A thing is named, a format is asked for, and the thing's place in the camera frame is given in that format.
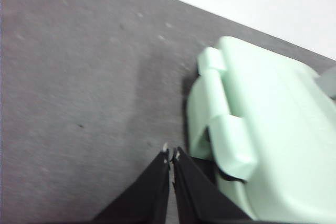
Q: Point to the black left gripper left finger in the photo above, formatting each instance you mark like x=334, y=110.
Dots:
x=147, y=195

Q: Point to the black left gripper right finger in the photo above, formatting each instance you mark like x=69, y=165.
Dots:
x=199, y=195

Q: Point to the mint green breakfast machine base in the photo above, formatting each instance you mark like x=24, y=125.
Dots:
x=202, y=103

